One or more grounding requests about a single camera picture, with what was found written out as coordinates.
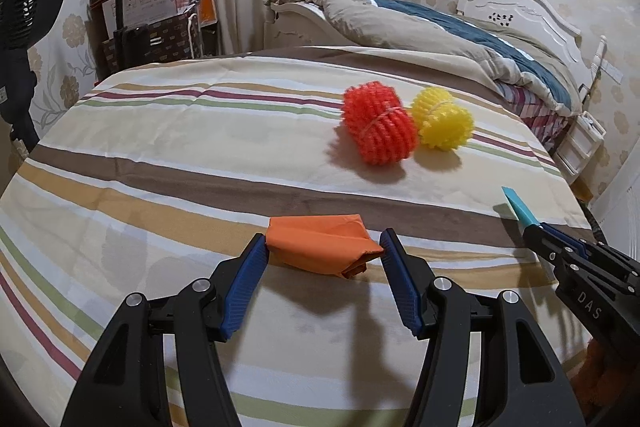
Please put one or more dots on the white cardboard box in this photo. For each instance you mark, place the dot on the white cardboard box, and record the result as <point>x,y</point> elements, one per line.
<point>140,2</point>

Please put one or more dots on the white bed footboard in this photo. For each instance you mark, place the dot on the white bed footboard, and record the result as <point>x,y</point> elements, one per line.
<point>292,27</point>

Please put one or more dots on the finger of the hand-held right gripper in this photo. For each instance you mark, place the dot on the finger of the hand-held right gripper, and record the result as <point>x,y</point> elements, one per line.
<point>570,238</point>
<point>542,243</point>

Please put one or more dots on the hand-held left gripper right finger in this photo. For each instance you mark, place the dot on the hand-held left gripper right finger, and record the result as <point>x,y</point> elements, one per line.
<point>402,282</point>

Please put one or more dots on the plaid mattress sheet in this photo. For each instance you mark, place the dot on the plaid mattress sheet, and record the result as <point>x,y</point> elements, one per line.
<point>540,117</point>

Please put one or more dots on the blue quilt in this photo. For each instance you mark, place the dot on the blue quilt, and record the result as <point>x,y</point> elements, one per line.
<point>450,19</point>

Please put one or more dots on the orange paper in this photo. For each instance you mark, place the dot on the orange paper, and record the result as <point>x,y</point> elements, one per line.
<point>320,242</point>

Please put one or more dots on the striped bed sheet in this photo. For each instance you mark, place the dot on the striped bed sheet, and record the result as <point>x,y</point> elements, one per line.
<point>175,167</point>

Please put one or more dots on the brown patterned bag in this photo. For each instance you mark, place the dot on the brown patterned bag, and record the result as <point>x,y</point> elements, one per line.
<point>170,38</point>

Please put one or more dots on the orange and white box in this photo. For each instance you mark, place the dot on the orange and white box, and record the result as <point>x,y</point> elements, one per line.
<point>205,12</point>

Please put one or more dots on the white plastic drawers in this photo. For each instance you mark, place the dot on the white plastic drawers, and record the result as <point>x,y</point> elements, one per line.
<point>580,142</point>

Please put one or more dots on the teal card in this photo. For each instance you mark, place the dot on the teal card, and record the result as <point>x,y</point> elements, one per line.
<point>520,207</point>

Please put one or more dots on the orange fuzzy cloth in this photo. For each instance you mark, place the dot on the orange fuzzy cloth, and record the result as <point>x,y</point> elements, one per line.
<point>595,374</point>

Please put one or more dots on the white bed headboard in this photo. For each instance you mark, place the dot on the white bed headboard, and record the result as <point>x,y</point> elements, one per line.
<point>525,12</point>

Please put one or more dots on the yellow spiky ball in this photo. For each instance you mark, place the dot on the yellow spiky ball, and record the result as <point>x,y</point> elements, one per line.
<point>442,119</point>

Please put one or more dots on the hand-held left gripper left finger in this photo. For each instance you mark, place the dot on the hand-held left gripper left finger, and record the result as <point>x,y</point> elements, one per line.
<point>242,287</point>

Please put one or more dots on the red spiky ball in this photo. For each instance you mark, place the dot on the red spiky ball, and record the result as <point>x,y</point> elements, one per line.
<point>380,124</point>

